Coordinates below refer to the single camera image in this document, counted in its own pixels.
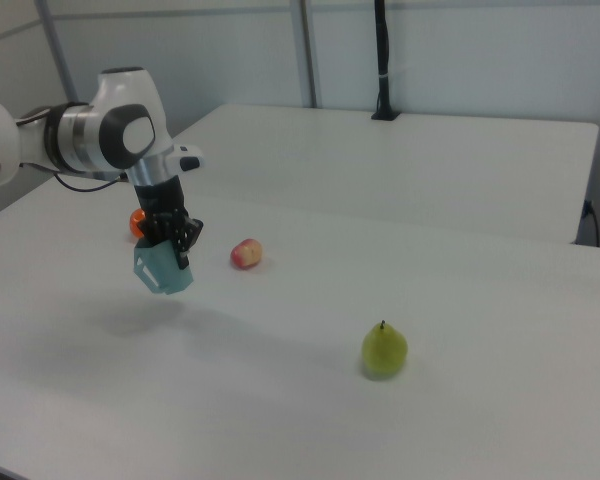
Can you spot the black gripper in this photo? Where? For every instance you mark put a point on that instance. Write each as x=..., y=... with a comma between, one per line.
x=159, y=197

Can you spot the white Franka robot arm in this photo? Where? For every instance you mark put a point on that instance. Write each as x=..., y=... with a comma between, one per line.
x=105, y=135

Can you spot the orange mandarin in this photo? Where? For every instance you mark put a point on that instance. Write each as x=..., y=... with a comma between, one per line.
x=136, y=220

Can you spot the black camera pole with base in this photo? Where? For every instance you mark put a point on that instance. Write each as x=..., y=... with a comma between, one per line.
x=383, y=60

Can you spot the red and cream apple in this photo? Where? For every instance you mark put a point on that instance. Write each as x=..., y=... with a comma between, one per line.
x=246, y=254

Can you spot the green pear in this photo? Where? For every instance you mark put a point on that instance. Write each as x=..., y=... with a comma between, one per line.
x=384, y=352

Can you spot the light blue faceted mug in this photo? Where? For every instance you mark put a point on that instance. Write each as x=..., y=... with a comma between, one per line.
x=162, y=270

